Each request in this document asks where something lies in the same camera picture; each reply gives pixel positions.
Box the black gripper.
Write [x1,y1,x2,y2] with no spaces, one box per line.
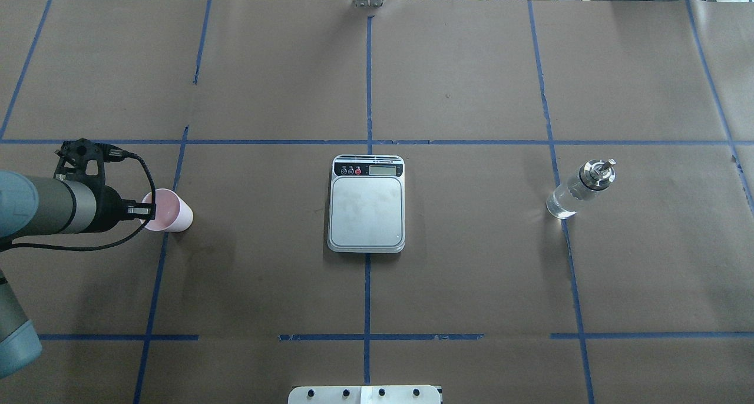
[103,186,154,231]

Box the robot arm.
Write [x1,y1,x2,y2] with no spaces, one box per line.
[1,168,156,377]

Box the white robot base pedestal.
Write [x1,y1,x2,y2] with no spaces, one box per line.
[287,385,444,403]

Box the digital kitchen scale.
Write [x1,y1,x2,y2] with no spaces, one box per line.
[328,154,406,254]

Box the pink cup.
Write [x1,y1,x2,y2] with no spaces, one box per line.
[145,188,194,233]

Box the clear glass sauce bottle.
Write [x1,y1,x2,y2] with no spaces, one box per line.
[546,159,617,220]

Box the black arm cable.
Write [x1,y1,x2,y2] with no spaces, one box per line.
[0,147,157,253]

